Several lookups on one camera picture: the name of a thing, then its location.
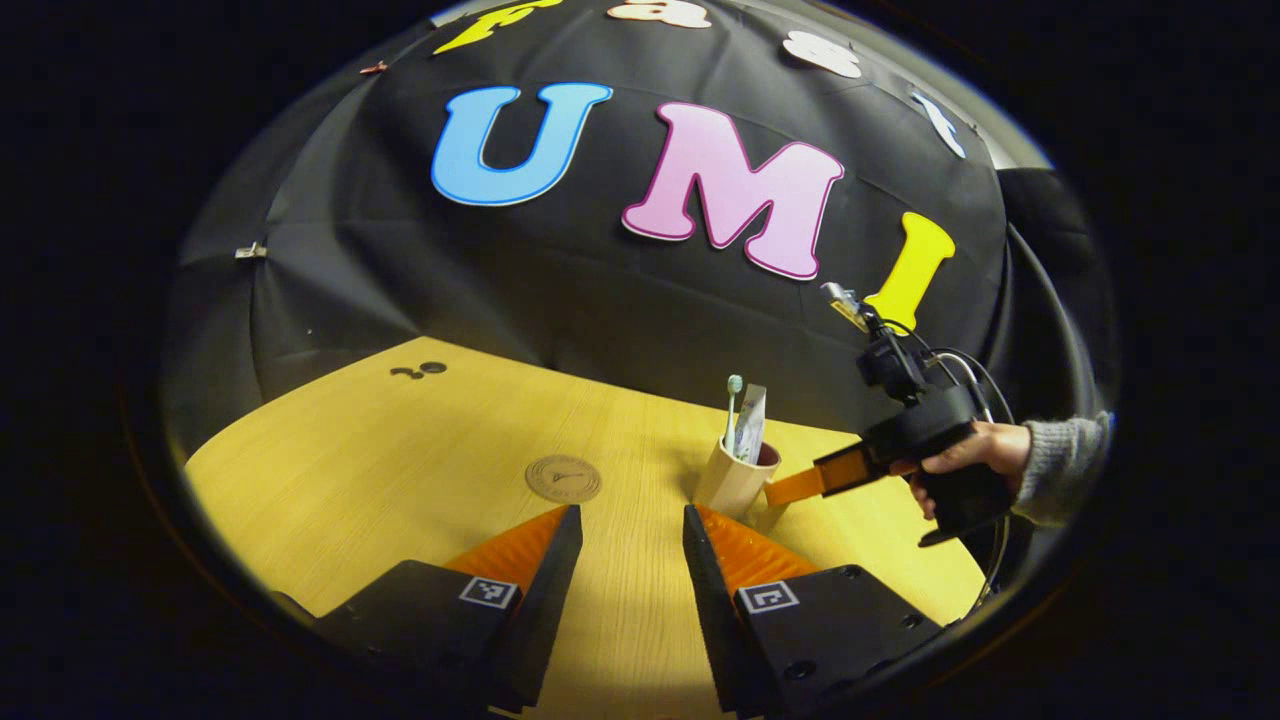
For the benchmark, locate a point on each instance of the round wooden coaster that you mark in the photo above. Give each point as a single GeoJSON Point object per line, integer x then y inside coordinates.
{"type": "Point", "coordinates": [563, 480]}

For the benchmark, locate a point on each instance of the white toothpaste tube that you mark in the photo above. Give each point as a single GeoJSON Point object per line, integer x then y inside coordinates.
{"type": "Point", "coordinates": [752, 425]}

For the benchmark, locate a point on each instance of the light blue toothbrush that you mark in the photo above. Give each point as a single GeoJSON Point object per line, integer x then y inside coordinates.
{"type": "Point", "coordinates": [735, 384]}

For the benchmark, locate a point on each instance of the metal cloth clip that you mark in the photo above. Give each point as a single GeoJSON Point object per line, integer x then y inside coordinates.
{"type": "Point", "coordinates": [250, 251]}

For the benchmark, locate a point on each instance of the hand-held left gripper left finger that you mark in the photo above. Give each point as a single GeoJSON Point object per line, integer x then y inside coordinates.
{"type": "Point", "coordinates": [545, 610]}

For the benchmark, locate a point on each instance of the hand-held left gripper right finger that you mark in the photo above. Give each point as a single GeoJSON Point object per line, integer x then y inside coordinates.
{"type": "Point", "coordinates": [715, 620]}

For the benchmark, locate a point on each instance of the wooden desktop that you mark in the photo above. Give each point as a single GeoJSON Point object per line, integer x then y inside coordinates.
{"type": "Point", "coordinates": [350, 480]}

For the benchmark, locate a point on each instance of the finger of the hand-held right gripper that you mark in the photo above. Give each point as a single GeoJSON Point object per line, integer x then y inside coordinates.
{"type": "Point", "coordinates": [840, 470]}

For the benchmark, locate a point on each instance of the beige cup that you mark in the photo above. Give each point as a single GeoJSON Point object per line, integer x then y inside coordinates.
{"type": "Point", "coordinates": [725, 485]}

